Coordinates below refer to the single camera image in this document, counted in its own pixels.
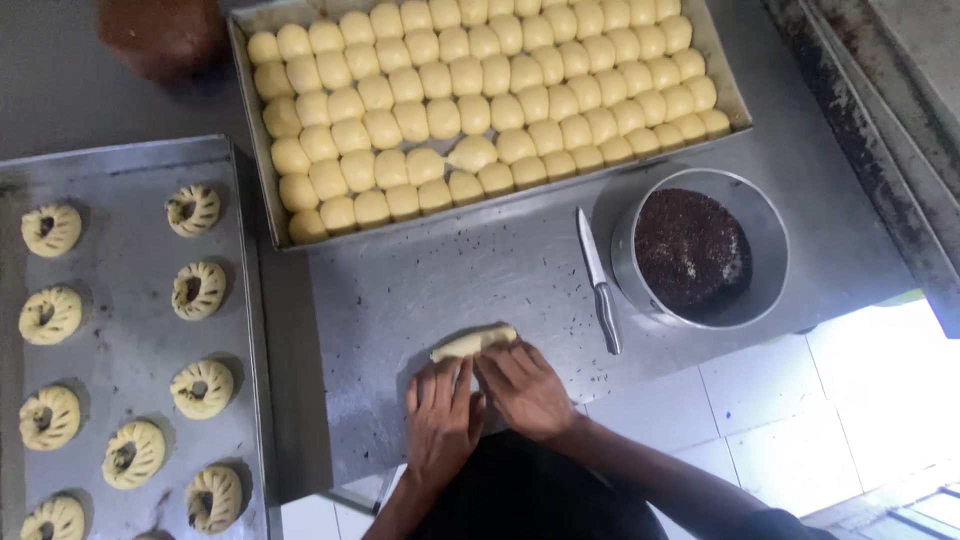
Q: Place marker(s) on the person's left hand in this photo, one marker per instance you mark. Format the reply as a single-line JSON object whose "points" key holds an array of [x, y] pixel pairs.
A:
{"points": [[442, 427]]}

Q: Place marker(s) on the person's right hand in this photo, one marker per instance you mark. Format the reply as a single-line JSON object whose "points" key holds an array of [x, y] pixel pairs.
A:
{"points": [[529, 397]]}

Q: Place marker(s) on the pale dough piece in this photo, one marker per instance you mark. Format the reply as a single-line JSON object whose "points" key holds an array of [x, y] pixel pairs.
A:
{"points": [[472, 343]]}

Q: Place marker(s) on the person's black clothing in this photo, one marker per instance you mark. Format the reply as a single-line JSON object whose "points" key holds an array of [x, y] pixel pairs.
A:
{"points": [[525, 495]]}

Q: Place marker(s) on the steel knife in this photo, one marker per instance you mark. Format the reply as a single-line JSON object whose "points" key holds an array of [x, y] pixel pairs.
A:
{"points": [[600, 281]]}

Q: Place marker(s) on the chocolate sprinkles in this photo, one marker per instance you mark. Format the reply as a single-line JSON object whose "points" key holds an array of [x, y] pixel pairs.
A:
{"points": [[690, 251]]}

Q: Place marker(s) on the round metal tin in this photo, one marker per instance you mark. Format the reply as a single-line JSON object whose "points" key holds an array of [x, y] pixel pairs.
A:
{"points": [[757, 217]]}

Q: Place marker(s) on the rows of pale dough balls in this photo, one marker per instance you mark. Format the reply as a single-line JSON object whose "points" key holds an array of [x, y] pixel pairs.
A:
{"points": [[480, 105]]}

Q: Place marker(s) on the flat metal baking sheet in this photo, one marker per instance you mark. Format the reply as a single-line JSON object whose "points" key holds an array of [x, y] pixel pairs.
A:
{"points": [[127, 300]]}

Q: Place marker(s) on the deep metal baking tray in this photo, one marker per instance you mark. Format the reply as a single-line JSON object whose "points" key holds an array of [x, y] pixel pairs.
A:
{"points": [[731, 82]]}

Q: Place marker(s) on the metal grate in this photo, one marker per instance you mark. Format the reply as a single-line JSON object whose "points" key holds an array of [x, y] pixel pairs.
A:
{"points": [[900, 514]]}

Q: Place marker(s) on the worn metal rack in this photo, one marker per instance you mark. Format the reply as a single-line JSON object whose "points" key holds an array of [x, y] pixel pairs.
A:
{"points": [[885, 112]]}

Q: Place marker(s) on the brown round container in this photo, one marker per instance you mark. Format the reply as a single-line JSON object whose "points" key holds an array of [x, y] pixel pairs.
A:
{"points": [[161, 34]]}

